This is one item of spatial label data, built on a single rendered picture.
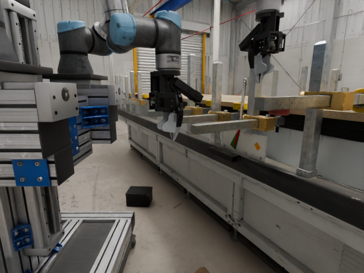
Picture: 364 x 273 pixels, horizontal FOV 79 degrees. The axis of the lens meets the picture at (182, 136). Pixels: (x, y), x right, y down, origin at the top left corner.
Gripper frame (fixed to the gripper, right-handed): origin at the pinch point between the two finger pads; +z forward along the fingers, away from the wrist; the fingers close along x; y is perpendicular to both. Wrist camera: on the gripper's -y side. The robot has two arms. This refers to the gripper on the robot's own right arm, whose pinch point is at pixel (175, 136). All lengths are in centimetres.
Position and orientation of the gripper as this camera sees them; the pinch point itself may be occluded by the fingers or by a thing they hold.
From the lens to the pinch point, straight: 70.1
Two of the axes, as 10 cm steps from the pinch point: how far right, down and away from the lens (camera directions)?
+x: 4.7, 1.9, -8.6
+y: -8.8, 1.0, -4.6
